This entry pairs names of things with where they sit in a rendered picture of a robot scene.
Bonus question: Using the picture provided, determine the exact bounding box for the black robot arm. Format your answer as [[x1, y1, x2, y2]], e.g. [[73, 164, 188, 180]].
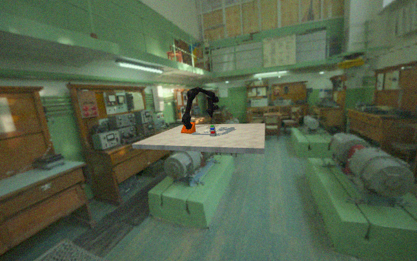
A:
[[181, 87, 219, 129]]

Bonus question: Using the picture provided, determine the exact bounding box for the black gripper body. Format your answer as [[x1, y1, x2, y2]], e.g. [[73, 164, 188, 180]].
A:
[[205, 103, 215, 112]]

